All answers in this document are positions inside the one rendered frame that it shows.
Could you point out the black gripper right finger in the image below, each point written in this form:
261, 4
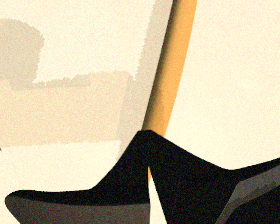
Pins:
194, 191

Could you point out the long-handled scraper with black blade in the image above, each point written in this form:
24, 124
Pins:
171, 63

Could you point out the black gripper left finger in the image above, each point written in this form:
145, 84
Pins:
121, 197

